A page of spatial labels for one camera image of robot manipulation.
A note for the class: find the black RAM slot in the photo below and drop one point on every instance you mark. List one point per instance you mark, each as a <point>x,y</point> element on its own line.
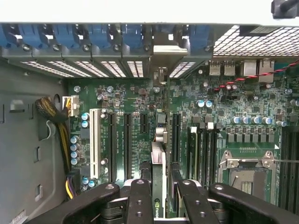
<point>204,158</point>
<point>213,158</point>

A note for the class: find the short expansion slot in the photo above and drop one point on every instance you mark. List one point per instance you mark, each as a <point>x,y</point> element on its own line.
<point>143,123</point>

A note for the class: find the grey power supply unit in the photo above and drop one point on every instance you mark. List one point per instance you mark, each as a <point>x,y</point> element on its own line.
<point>23,140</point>

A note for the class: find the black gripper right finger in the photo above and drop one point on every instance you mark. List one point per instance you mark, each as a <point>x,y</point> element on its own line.
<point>196,205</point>

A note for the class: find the blue slot bracket latch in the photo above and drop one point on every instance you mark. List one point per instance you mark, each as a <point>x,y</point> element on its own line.
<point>29,35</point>
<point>199,36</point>
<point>99,36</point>
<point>132,36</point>
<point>64,35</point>

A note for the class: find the green motherboard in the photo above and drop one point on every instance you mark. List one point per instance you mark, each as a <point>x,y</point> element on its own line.
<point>187,93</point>

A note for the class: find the thin locking lever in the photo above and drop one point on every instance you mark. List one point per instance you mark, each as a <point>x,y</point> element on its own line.
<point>287,161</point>

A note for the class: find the long expansion slot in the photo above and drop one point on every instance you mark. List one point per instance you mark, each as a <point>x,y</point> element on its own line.
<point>176,140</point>
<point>112,147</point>
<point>127,147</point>

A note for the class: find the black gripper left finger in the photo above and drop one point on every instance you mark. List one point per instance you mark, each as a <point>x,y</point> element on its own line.
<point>140,205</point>

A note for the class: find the white expansion slot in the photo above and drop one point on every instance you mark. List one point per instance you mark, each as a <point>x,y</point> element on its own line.
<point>95,144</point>

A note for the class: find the silver USB port block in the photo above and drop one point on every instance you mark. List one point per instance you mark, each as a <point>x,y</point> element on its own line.
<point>222,68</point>

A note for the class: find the CPU socket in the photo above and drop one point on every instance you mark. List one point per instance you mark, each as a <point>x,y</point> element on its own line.
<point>243,177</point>

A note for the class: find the silver network port block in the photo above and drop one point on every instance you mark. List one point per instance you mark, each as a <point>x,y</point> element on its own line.
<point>259,70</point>

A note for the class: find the installed RAM stick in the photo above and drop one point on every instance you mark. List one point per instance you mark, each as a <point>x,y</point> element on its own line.
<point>193,151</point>

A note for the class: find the white power connector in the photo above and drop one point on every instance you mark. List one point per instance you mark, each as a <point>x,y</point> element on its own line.
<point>74,106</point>

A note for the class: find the open PC case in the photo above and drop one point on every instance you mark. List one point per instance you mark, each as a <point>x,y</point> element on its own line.
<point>245,39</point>

